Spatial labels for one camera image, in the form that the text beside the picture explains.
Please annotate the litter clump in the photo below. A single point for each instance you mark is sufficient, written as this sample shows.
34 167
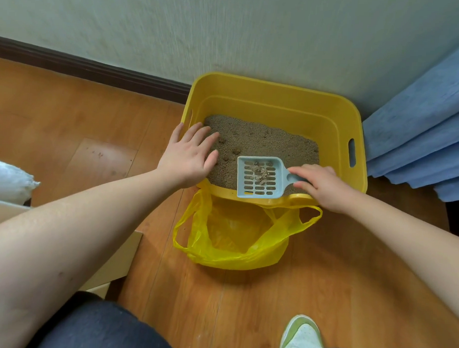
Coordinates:
260 174

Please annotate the yellow plastic litter box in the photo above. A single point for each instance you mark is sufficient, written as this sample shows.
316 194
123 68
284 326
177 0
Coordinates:
277 106

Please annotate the blue curtain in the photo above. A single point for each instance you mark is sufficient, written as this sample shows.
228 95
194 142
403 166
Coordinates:
426 130

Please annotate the person's left thumb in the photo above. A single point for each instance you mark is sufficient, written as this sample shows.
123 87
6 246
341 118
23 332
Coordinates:
212 162

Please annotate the person's right thumb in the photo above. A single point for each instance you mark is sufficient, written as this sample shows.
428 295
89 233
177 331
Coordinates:
308 188

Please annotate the person's right hand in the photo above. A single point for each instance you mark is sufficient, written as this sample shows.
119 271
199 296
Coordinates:
324 188

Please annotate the person's left hand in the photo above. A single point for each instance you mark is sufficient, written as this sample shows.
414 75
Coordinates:
185 161

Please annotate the light blue litter scoop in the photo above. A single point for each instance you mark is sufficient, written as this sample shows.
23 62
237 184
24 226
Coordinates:
257 177

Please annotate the person's right forearm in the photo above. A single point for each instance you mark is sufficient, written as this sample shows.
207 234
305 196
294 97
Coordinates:
407 246

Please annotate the person's left middle finger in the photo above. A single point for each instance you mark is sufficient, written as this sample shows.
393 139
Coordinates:
201 134

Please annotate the person's dark trouser leg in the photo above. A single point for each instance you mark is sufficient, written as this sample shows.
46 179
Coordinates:
100 325

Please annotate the yellow plastic bag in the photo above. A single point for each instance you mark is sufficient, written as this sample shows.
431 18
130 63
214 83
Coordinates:
235 236

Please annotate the brown cat litter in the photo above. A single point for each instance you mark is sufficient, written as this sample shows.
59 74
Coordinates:
268 143

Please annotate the green and white shoe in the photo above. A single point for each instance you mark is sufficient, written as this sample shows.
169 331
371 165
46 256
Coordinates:
300 338

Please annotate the person's left forearm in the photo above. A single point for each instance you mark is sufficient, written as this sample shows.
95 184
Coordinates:
73 245

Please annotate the dark brown baseboard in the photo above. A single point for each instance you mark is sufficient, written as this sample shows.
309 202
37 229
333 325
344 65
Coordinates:
86 70

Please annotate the white sack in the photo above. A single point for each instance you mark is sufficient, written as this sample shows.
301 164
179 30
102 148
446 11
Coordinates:
7 181

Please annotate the beige cardboard box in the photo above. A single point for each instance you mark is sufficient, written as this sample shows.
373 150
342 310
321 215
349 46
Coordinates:
117 258

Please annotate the person's left little finger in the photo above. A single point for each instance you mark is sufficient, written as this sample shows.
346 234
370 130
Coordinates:
177 132

